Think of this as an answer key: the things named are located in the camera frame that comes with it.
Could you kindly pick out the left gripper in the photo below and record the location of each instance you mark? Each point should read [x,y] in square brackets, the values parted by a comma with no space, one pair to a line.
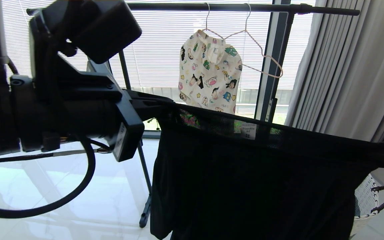
[78,116]

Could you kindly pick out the cream printed garment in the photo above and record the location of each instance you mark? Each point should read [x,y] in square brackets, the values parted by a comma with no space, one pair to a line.
[208,76]

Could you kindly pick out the pink clothes hanger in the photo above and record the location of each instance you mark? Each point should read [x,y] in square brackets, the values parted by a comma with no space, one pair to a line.
[246,23]
[207,20]

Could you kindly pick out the black garment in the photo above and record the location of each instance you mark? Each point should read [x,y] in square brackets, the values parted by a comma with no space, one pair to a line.
[245,183]

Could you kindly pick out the black clothes rack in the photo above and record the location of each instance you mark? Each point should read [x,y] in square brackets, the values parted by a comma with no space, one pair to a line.
[178,6]

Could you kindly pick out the white laundry basket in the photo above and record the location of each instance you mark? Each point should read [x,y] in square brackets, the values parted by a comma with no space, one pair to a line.
[365,196]

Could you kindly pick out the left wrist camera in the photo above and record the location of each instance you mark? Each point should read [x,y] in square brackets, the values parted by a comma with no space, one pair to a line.
[105,30]

